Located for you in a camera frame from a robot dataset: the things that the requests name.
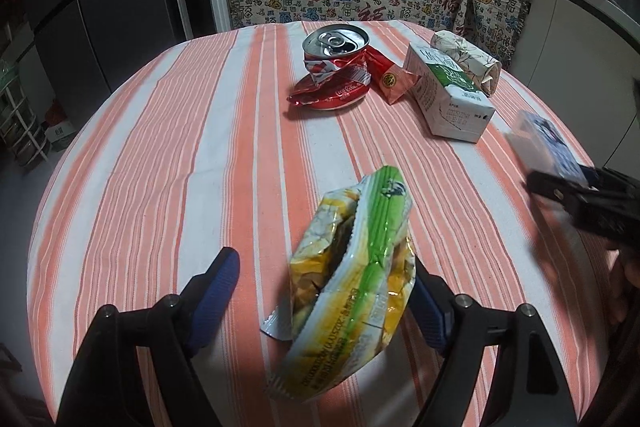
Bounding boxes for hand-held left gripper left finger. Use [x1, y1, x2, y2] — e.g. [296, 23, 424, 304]
[55, 247, 241, 427]

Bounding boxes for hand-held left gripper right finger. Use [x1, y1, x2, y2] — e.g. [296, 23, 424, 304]
[407, 262, 586, 427]

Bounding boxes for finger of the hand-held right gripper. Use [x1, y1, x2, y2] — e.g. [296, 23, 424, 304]
[525, 169, 601, 210]

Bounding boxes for yellow green snack packet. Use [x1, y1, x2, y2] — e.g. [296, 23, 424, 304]
[260, 164, 418, 404]

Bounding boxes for person's right hand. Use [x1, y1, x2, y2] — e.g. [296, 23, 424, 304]
[602, 247, 640, 343]

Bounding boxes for green white milk carton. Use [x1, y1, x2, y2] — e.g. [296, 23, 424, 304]
[402, 42, 497, 142]

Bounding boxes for orange striped tablecloth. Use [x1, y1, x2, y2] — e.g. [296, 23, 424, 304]
[25, 19, 621, 427]

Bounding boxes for beige lower cabinets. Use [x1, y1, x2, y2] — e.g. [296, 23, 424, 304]
[500, 0, 640, 148]

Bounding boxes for floral paper box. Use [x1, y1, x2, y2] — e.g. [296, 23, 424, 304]
[431, 29, 502, 98]

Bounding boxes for dark red triangular packet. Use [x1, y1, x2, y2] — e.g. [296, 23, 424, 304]
[365, 47, 423, 106]

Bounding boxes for cardboard box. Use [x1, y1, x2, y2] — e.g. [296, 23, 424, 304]
[44, 119, 76, 152]

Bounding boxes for crushed red can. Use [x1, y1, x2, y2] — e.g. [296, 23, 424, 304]
[302, 26, 373, 112]

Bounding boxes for white tiered rack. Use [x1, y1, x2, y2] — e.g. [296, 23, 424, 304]
[0, 57, 51, 168]

